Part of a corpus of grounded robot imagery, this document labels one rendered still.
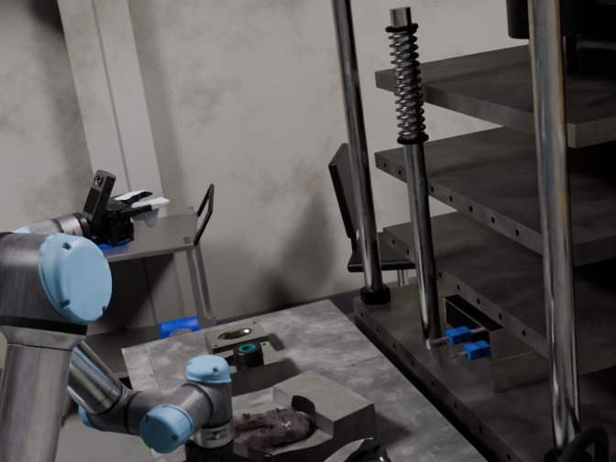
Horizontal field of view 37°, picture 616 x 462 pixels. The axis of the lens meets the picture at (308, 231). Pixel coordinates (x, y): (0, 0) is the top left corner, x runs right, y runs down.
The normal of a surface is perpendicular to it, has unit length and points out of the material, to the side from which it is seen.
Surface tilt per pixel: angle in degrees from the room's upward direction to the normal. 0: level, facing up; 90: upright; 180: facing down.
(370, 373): 0
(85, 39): 90
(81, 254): 84
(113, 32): 90
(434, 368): 0
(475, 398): 0
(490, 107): 90
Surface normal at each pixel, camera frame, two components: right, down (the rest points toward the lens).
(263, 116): 0.26, 0.26
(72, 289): 0.90, -0.10
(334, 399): -0.13, -0.94
